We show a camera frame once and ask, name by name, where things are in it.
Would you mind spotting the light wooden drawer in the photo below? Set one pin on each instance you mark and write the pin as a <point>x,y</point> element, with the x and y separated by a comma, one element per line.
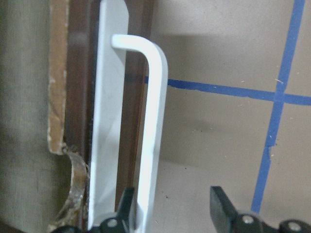
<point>114,42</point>

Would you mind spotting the white drawer handle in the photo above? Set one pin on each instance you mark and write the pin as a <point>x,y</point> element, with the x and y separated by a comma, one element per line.
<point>135,90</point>

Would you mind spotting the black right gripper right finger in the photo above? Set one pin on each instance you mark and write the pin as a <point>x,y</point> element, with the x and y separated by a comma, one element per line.
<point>225,217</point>

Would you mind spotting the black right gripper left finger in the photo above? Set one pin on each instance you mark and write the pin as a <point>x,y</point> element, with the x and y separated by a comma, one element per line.
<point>127,206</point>

